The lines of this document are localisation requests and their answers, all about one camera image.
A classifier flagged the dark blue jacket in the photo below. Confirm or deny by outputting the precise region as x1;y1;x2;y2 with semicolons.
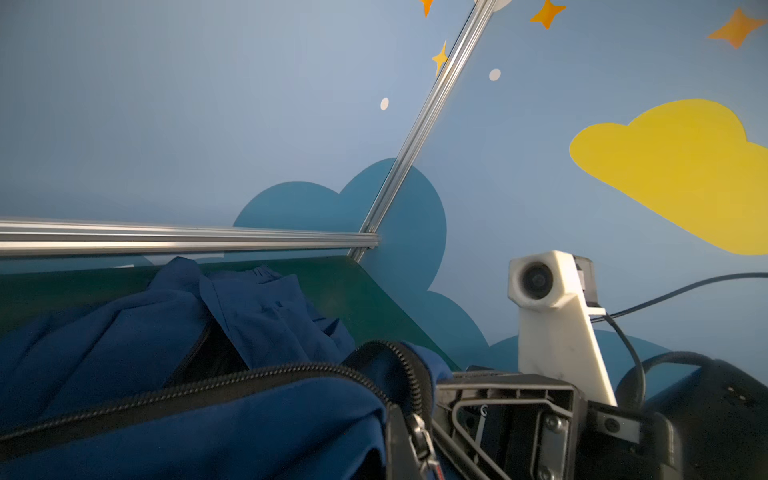
1;258;451;479

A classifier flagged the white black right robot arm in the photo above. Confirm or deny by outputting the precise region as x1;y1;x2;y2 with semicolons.
433;352;767;479

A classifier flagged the horizontal back aluminium rail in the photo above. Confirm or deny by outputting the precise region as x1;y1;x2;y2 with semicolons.
1;219;380;259

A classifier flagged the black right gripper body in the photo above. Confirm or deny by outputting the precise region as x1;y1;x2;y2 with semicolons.
432;369;684;479

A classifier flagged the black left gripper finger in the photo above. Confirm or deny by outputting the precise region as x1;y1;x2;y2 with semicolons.
384;404;428;480

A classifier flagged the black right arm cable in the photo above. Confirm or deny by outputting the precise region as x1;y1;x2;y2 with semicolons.
590;272;768;409

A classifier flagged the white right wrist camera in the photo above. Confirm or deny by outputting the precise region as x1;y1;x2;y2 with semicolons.
508;250;617;406

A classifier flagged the right aluminium corner post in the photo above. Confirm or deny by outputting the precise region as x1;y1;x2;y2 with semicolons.
359;0;496;236

